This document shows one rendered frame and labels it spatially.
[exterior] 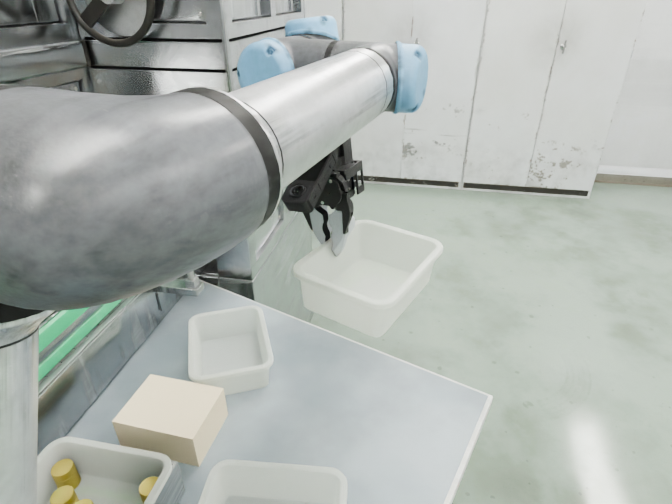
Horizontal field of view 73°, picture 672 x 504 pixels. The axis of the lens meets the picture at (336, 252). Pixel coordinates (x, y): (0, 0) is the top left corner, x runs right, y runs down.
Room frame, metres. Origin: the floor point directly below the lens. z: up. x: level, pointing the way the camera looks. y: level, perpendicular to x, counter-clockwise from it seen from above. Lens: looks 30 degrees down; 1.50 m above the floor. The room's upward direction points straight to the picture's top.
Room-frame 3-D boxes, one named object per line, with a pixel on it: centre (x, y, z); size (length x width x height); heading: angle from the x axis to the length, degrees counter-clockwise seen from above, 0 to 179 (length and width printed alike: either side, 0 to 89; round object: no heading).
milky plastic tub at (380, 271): (0.63, -0.06, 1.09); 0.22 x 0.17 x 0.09; 147
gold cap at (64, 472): (0.48, 0.45, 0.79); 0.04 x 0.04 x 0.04
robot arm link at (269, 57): (0.61, 0.05, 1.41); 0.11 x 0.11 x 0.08; 67
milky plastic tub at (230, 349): (0.79, 0.24, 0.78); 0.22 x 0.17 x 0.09; 16
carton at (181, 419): (0.60, 0.31, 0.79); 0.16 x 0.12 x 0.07; 76
